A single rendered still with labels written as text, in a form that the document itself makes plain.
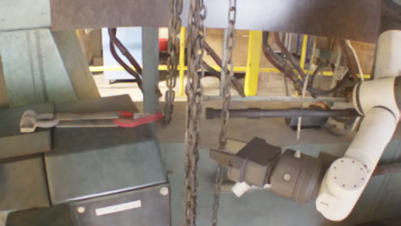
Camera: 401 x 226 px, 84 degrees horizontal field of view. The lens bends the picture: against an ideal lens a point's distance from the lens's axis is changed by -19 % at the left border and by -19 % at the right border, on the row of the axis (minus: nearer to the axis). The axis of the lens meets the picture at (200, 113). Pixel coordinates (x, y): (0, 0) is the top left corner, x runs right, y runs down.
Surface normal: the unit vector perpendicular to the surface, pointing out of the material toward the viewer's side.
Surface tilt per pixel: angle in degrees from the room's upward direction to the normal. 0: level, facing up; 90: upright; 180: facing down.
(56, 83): 90
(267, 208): 90
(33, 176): 45
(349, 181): 25
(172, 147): 90
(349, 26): 90
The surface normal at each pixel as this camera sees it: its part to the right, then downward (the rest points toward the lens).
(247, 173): -0.59, 0.30
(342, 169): -0.21, -0.70
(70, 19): 0.10, 0.41
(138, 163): 0.33, -0.38
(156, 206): 0.43, 0.38
